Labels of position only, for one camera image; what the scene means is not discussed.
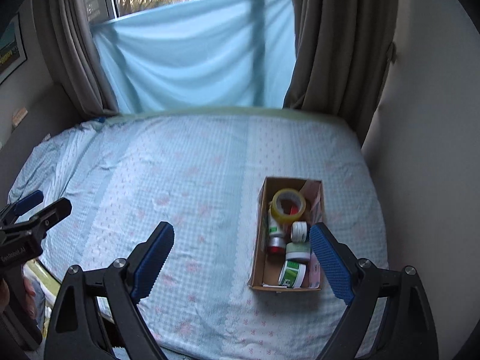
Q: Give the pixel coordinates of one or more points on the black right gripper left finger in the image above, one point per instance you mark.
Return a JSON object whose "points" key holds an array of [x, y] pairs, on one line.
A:
{"points": [[96, 310]]}

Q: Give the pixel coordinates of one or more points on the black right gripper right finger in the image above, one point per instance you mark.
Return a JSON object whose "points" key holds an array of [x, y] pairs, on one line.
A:
{"points": [[407, 329]]}

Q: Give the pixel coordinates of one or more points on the green white cream jar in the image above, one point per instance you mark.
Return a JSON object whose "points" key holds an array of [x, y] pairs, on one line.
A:
{"points": [[292, 275]]}

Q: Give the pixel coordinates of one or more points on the large white lidded jar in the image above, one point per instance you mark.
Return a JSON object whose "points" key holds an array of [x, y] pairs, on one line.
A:
{"points": [[299, 252]]}

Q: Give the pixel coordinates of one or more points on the cardboard box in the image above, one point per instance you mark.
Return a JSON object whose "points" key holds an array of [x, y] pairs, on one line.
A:
{"points": [[266, 267]]}

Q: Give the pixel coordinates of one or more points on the white Metal DX jar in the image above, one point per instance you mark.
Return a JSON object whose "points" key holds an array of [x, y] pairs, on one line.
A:
{"points": [[299, 232]]}

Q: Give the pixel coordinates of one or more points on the silver red tin can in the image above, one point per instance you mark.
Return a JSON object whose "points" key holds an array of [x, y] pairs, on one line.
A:
{"points": [[276, 245]]}

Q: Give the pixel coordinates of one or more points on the white pill bottle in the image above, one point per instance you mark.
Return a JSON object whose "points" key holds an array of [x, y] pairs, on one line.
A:
{"points": [[274, 228]]}

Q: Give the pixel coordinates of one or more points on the yellow tape roll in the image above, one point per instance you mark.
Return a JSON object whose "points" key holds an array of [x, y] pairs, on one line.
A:
{"points": [[283, 200]]}

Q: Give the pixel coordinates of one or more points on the red rectangular box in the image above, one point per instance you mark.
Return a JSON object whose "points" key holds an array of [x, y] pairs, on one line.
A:
{"points": [[294, 210]]}

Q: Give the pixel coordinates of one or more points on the person hand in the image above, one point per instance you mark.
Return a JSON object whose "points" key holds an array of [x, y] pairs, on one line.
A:
{"points": [[4, 296]]}

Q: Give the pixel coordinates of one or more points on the checkered floral bed sheet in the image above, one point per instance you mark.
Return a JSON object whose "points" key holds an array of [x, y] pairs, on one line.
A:
{"points": [[203, 174]]}

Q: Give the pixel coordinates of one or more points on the grey left curtain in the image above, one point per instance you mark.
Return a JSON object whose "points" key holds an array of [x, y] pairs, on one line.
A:
{"points": [[71, 56]]}

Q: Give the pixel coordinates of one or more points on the grey curtain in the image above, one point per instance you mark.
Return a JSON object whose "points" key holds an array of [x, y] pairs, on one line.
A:
{"points": [[71, 56], [343, 49]]}

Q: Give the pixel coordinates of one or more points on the light blue curtain cloth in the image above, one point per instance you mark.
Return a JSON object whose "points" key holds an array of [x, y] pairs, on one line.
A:
{"points": [[199, 53]]}

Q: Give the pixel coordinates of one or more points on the grey right curtain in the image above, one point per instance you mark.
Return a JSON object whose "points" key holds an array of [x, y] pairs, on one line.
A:
{"points": [[343, 49]]}

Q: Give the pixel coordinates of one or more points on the framed wall picture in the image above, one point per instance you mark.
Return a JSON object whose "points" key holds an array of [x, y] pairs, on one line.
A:
{"points": [[12, 50]]}

